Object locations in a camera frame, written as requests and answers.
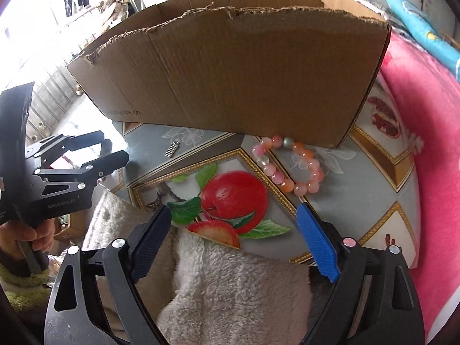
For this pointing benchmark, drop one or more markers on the small silver spring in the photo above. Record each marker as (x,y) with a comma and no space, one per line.
(171,148)

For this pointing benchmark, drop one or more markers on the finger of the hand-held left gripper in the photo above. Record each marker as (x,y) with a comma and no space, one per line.
(104,165)
(82,138)

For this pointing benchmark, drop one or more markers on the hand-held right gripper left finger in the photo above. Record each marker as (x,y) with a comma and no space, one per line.
(151,244)

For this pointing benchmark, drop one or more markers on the blue printed pillow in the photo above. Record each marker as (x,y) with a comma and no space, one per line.
(424,25)

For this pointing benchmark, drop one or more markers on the brown cardboard box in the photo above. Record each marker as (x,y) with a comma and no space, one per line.
(251,79)

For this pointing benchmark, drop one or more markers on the fruit print tablecloth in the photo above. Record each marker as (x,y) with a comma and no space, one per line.
(359,187)

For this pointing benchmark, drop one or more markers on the person's left hand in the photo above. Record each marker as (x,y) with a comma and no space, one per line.
(10,237)

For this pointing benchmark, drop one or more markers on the metal window railing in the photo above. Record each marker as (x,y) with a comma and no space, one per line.
(54,93)

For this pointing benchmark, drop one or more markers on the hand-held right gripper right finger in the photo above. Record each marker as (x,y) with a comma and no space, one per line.
(318,244)

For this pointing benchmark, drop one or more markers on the pink floral blanket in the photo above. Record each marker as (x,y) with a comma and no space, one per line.
(438,187)

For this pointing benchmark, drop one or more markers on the person's left forearm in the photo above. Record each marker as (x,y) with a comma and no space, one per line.
(18,284)

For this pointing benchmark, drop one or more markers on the woven straw bag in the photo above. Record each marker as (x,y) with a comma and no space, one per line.
(115,7)

